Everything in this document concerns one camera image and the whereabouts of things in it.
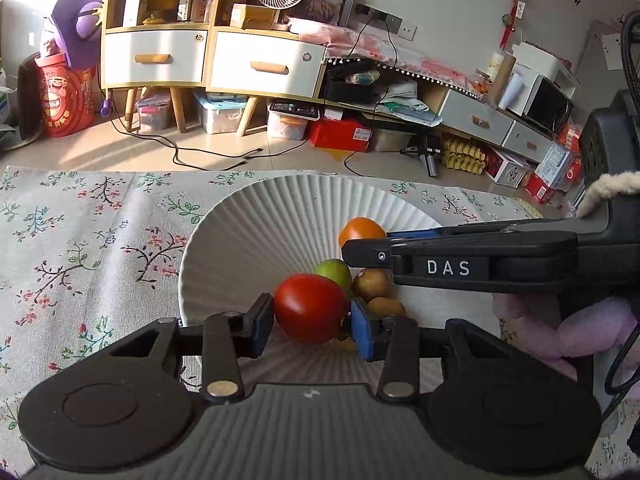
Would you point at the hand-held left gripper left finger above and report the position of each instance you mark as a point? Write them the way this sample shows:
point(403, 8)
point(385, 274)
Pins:
point(262, 325)

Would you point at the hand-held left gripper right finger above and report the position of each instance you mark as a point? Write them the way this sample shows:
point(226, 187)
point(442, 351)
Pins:
point(362, 330)

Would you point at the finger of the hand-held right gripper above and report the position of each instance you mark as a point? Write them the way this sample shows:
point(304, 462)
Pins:
point(415, 233)
point(435, 266)

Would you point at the brown longan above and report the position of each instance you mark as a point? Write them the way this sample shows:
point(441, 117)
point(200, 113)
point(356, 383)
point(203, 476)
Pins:
point(386, 307)
point(371, 284)

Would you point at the red tomato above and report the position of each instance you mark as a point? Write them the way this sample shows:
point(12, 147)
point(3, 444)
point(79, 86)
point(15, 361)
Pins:
point(310, 307)

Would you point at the large orange tomato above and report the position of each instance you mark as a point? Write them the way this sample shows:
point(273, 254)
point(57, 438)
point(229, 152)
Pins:
point(362, 230)

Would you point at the large green jujube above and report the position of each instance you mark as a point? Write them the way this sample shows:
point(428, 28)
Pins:
point(334, 272)

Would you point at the white ribbed plate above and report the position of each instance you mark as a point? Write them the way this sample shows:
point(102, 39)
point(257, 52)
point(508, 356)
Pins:
point(260, 230)

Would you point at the person's right hand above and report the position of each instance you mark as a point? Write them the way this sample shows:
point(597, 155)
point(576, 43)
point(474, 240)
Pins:
point(590, 332)

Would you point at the black handheld device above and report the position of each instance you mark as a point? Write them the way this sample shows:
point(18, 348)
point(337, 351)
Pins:
point(425, 150)

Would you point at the yellow egg tray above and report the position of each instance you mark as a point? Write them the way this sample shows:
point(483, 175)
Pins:
point(462, 157)

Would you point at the clear storage bin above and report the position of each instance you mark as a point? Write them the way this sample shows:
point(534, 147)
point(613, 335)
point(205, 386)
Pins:
point(287, 129)
point(152, 115)
point(220, 112)
point(392, 141)

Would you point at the red snack box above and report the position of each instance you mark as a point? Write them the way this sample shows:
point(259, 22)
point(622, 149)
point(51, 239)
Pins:
point(539, 187)

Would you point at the blue white carton box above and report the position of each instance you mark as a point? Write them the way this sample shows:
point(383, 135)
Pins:
point(556, 165)

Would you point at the white box with round logo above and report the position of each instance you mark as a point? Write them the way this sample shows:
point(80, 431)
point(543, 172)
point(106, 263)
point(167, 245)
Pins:
point(507, 172)

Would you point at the orange packet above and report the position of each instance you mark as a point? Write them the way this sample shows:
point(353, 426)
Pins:
point(570, 140)

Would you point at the low cabinet with grey drawers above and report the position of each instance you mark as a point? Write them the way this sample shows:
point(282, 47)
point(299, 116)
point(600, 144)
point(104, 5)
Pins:
point(475, 120)

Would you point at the pile of papers and bags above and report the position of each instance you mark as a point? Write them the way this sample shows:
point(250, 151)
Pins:
point(405, 105)

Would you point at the black case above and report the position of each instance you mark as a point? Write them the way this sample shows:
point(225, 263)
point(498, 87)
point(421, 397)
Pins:
point(350, 91)

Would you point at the glass jar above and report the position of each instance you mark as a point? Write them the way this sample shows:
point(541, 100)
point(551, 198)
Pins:
point(481, 82)

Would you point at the black microwave oven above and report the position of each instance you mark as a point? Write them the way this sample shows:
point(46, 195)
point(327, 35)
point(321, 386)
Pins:
point(547, 105)

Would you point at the white paper roll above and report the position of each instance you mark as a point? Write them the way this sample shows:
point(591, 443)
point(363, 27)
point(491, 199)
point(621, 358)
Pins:
point(512, 91)

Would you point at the black flat electronic device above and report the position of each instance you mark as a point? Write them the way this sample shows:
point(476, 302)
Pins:
point(295, 109)

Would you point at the grey refrigerator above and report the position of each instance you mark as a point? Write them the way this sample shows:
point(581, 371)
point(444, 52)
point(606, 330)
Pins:
point(595, 80)

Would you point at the pink patterned cloth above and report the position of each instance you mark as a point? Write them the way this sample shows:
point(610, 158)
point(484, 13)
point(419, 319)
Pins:
point(360, 45)

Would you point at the floral tablecloth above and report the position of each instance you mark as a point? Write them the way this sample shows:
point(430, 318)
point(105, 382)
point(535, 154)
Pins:
point(75, 240)

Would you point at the white appliance box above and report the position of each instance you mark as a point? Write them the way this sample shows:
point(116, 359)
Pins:
point(542, 62)

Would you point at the small purple object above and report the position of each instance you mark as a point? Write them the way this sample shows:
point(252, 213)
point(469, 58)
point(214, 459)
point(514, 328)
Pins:
point(105, 107)

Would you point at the cardboard box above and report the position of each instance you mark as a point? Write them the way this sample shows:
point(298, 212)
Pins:
point(252, 16)

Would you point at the red printed bucket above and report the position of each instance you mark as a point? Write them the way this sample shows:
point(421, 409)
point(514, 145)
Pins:
point(65, 95)

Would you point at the small pink box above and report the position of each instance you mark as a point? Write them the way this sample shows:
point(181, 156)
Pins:
point(202, 10)

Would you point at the small white box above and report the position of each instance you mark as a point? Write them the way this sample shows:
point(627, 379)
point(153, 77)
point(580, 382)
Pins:
point(185, 7)

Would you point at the small yellow pumpkin ornament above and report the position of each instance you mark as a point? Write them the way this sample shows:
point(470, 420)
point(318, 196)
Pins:
point(152, 19)

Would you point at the black upright panel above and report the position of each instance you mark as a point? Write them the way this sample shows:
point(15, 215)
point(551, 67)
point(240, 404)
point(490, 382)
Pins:
point(27, 95)

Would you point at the white carton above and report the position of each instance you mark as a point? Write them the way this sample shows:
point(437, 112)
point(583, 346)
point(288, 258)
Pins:
point(134, 9)

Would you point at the purple plush toy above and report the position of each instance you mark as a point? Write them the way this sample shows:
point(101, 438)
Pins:
point(75, 25)

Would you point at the white wall socket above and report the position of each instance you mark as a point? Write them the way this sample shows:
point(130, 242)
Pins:
point(408, 32)

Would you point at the grey wall socket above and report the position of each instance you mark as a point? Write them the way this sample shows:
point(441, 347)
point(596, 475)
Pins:
point(392, 22)

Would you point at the red wall hanging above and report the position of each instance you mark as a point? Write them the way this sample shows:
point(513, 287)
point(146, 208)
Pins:
point(515, 5)

